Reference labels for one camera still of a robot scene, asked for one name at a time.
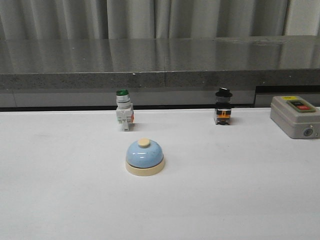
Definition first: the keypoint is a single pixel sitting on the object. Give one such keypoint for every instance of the grey curtain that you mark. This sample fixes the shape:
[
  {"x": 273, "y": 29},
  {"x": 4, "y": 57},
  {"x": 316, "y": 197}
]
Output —
[{"x": 156, "y": 19}]

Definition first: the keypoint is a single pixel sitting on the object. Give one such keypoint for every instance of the green push button switch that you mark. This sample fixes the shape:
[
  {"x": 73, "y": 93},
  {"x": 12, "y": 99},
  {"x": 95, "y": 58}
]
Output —
[{"x": 124, "y": 110}]

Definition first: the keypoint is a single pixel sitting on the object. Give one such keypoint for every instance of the grey stone counter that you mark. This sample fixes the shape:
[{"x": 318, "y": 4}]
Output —
[{"x": 83, "y": 74}]

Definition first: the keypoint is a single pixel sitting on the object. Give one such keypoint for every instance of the grey push button control box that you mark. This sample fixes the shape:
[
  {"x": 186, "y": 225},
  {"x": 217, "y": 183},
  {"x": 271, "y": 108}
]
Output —
[{"x": 298, "y": 118}]

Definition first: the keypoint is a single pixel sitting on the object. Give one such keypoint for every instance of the black rotary selector switch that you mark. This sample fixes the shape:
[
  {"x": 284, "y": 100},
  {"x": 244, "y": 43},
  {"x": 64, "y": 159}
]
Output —
[{"x": 223, "y": 109}]

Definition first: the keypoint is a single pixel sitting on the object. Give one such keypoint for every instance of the blue desk bell cream base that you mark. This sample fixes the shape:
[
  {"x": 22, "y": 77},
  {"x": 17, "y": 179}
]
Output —
[{"x": 144, "y": 157}]

